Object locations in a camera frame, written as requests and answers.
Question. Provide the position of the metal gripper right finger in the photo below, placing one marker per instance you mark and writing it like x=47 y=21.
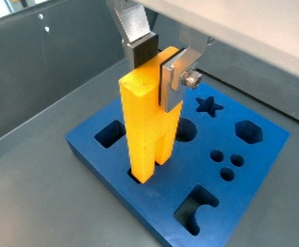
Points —
x=178 y=72

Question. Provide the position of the blue foam shape-sorter block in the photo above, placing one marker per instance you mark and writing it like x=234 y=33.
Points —
x=191 y=203

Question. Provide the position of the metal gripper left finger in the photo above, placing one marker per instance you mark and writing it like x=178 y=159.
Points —
x=140 y=42

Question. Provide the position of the yellow double-square peg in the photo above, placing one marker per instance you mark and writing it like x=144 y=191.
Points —
x=151 y=127

